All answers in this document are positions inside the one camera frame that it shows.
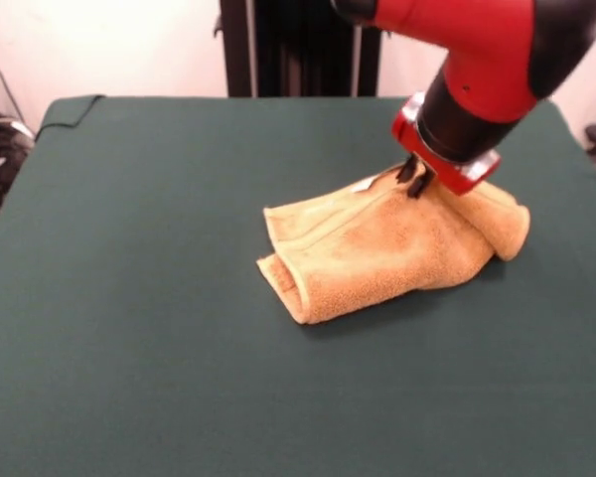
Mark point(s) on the orange terry towel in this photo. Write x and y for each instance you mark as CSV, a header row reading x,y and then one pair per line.
x,y
387,253

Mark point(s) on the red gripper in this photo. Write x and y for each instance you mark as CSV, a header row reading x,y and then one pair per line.
x,y
447,174

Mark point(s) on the dark green table cloth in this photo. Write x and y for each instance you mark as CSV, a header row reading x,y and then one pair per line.
x,y
129,298

